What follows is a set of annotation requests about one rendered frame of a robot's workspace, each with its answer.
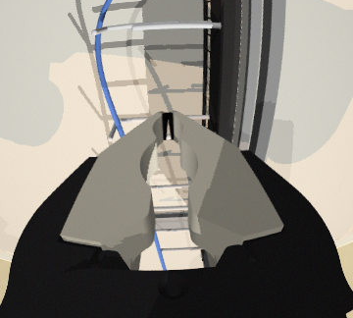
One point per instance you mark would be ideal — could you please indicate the black metal rack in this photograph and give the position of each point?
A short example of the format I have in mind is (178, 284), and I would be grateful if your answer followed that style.
(222, 34)

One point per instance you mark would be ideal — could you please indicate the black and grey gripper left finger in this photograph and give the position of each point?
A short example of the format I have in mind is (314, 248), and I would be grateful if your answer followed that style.
(104, 204)

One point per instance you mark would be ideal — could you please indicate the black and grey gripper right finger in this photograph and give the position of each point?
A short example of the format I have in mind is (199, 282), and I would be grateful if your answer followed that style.
(236, 198)

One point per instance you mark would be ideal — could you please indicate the blue network cable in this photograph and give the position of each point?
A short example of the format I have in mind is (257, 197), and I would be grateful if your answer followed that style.
(109, 99)

